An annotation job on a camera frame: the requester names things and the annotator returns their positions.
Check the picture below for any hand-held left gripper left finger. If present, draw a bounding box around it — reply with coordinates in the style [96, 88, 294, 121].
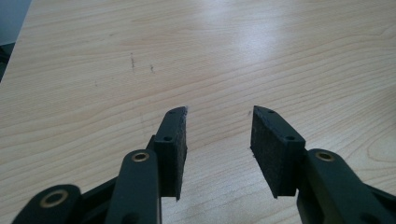
[146, 105, 189, 202]

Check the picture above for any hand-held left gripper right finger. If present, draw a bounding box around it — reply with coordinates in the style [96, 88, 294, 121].
[249, 105, 306, 199]

